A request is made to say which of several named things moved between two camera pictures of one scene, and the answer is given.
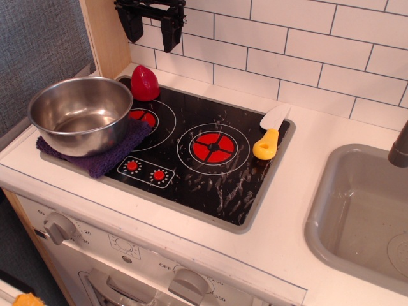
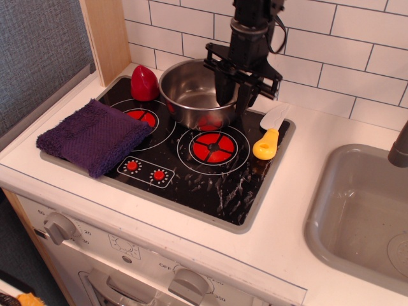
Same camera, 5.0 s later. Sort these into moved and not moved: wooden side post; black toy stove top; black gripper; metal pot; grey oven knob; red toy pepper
Moved: black gripper; metal pot
Not moved: black toy stove top; grey oven knob; red toy pepper; wooden side post
